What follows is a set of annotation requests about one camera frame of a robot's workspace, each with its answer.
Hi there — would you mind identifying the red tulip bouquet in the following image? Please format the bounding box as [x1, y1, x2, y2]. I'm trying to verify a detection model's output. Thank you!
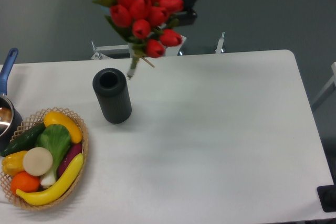
[93, 0, 184, 79]

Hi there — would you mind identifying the dark grey ribbed vase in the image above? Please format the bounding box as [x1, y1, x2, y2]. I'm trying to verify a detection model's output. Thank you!
[92, 68, 132, 124]

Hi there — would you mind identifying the purple eggplant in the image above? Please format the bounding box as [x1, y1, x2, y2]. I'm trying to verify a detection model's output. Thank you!
[57, 143, 82, 178]

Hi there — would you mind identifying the woven wicker basket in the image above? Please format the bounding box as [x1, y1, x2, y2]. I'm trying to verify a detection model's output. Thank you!
[1, 107, 89, 210]

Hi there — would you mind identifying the green bok choy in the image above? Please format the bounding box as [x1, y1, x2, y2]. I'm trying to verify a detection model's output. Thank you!
[35, 124, 71, 188]

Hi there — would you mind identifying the green cucumber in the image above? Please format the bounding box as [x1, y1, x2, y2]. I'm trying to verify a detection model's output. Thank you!
[1, 123, 46, 157]

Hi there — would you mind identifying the round beige disc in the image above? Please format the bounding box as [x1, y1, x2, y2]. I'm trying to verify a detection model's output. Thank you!
[23, 147, 53, 176]

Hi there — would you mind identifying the yellow banana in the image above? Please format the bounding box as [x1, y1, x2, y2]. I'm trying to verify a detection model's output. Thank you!
[16, 153, 84, 206]

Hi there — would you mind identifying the yellow bell pepper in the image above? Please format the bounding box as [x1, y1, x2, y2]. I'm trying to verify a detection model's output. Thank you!
[2, 151, 28, 176]

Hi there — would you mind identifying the black box at table edge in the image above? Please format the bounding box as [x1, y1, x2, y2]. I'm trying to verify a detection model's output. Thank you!
[317, 185, 335, 212]

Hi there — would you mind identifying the orange fruit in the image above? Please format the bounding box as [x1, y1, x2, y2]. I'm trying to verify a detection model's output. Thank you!
[10, 172, 40, 195]

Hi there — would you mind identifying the white metal frame bracket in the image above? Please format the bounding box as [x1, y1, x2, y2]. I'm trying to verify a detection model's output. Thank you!
[91, 32, 226, 60]

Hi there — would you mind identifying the white frame at right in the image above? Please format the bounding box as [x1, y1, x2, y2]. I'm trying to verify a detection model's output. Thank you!
[311, 62, 335, 112]

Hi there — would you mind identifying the blue handled saucepan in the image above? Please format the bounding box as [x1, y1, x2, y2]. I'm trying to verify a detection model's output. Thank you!
[1, 48, 22, 151]

